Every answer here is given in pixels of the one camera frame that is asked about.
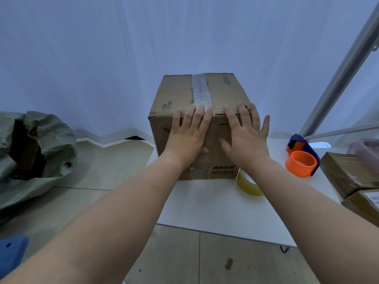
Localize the person's left forearm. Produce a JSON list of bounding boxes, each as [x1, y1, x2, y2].
[[0, 151, 186, 284]]

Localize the person's right hand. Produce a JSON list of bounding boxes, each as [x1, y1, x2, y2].
[[219, 103, 270, 174]]

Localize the grey-green woven sack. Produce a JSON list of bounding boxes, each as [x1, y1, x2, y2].
[[0, 111, 78, 211]]

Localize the large brown cardboard box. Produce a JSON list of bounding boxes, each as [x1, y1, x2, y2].
[[148, 73, 252, 181]]

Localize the person's left hand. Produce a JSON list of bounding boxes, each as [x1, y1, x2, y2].
[[162, 104, 214, 170]]

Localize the blue plastic object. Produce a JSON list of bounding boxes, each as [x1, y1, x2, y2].
[[0, 236, 29, 280]]

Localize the yellow packing tape roll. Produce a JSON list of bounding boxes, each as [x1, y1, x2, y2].
[[236, 169, 264, 197]]

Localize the cardboard parcel with white label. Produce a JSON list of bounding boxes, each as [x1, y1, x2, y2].
[[341, 189, 379, 228]]

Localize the orange and blue tape dispenser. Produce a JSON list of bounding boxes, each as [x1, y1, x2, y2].
[[285, 134, 321, 178]]

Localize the small tape-wrapped cardboard parcel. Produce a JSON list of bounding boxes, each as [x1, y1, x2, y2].
[[320, 151, 379, 200]]

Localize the person's right forearm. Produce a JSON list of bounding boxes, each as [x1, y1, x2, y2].
[[242, 158, 379, 284]]

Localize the grey metal window frame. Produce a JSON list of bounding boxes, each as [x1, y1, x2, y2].
[[299, 3, 379, 141]]

